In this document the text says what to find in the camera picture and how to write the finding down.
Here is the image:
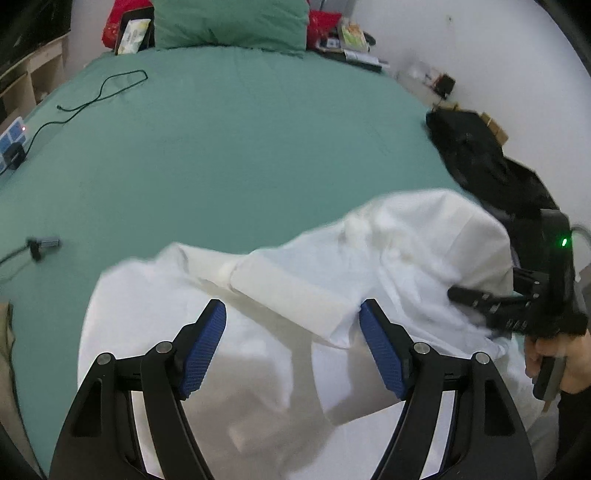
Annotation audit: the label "white hooded jacket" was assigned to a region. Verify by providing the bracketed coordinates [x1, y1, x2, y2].
[78, 189, 558, 479]

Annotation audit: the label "black clothes pile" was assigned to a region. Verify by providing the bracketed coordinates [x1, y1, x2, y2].
[426, 108, 558, 214]

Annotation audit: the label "person right hand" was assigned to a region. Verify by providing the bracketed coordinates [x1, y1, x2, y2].
[524, 325, 591, 395]

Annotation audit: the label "cardboard boxes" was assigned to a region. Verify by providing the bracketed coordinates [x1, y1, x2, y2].
[439, 103, 509, 146]

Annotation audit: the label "beige folded garment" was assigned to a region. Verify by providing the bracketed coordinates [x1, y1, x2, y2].
[1, 303, 44, 479]

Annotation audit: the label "green bed sheet mattress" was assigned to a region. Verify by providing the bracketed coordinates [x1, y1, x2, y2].
[1, 47, 454, 467]

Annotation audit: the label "small black speaker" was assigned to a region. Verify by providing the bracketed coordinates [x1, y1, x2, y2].
[434, 74, 456, 98]

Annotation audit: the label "black power adapter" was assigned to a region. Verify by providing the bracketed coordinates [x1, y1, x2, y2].
[3, 142, 27, 170]

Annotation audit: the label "white blue power strip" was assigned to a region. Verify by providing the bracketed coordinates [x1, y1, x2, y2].
[0, 116, 27, 174]

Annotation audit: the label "books and snack pile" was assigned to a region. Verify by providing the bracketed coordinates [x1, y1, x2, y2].
[314, 18, 390, 73]

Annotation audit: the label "wooden computer desk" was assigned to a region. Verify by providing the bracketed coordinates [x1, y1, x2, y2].
[1, 33, 69, 130]

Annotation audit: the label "black tablet with picture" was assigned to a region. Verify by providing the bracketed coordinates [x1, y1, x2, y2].
[114, 6, 155, 55]

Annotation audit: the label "red pillow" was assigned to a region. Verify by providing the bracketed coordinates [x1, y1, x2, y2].
[102, 0, 342, 53]

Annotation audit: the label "green pillow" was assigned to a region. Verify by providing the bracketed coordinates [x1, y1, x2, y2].
[152, 0, 310, 55]

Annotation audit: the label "black cable with velcro strap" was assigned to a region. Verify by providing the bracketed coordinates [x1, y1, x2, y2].
[0, 235, 62, 267]

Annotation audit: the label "black charging cable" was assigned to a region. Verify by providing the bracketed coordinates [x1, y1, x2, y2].
[22, 69, 150, 158]

